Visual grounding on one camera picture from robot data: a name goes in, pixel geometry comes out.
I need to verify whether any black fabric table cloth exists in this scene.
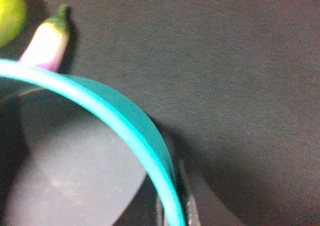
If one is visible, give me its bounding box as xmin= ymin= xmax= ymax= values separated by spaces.
xmin=0 ymin=0 xmax=320 ymax=226

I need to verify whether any teal toy saucepan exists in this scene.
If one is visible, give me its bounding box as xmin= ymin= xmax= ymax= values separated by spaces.
xmin=0 ymin=60 xmax=186 ymax=226

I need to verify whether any purple toy eggplant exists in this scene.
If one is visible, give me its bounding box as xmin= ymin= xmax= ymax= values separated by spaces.
xmin=18 ymin=4 xmax=70 ymax=72

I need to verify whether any green lime fruit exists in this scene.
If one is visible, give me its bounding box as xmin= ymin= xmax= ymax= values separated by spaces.
xmin=0 ymin=0 xmax=27 ymax=48

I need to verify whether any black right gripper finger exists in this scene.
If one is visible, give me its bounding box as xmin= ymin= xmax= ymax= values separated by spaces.
xmin=176 ymin=160 xmax=201 ymax=226

